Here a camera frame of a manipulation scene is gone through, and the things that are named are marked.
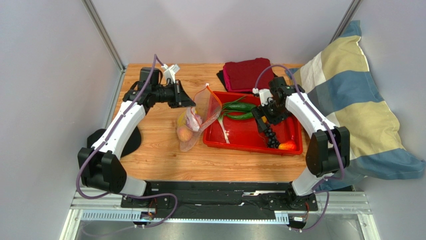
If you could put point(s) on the pink folded cloth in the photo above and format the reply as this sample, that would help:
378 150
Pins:
240 81

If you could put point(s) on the purple onion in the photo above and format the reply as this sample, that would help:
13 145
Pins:
194 122

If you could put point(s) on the red plastic tray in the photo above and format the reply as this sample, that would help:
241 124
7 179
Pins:
243 135

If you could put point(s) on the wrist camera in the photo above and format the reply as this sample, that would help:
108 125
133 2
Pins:
265 96
169 73

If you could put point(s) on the red orange tomato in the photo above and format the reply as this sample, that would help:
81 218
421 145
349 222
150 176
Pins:
289 145

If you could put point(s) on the lower green pepper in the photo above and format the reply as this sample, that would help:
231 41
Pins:
240 117

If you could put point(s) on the black cap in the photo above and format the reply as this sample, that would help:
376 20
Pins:
133 143

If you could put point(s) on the green onion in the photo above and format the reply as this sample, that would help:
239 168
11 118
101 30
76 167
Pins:
220 119

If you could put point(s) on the black grape bunch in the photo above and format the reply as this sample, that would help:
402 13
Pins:
271 137

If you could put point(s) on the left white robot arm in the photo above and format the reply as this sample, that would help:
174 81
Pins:
99 163

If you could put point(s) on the peach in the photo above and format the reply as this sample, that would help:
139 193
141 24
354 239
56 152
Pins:
184 134

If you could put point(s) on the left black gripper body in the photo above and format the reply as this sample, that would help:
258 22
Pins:
171 94

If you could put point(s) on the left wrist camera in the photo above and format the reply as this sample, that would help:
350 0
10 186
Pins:
169 73

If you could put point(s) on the upper green cucumber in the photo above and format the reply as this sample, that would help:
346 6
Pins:
238 106

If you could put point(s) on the dark red folded cloth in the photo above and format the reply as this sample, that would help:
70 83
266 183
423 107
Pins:
255 66

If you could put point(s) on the striped pillow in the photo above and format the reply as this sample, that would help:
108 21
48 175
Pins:
340 85

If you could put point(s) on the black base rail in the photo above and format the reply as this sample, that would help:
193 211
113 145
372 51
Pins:
222 200

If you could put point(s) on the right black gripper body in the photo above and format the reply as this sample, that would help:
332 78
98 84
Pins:
263 120

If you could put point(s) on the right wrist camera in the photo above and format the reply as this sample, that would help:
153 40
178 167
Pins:
265 96

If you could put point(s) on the clear zip top bag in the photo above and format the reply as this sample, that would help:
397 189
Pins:
208 106

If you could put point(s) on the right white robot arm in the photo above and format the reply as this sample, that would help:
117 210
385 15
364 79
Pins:
329 147

